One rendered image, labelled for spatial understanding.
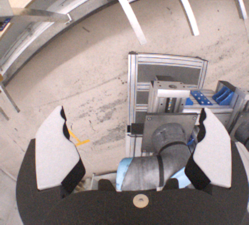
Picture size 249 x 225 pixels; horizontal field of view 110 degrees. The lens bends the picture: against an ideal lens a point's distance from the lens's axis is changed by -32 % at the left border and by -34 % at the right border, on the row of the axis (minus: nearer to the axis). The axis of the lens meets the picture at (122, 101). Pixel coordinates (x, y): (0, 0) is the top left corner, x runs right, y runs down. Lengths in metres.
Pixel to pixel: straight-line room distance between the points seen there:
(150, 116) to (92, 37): 1.17
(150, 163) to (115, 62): 1.22
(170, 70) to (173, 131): 0.91
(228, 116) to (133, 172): 0.63
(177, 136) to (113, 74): 1.17
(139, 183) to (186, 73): 1.19
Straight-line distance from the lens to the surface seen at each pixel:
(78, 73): 1.60
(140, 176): 0.41
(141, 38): 0.57
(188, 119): 0.55
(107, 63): 1.48
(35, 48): 0.94
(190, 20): 0.63
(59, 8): 0.94
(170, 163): 0.42
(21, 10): 0.48
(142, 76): 1.29
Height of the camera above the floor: 1.42
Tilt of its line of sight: 60 degrees down
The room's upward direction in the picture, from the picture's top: 175 degrees counter-clockwise
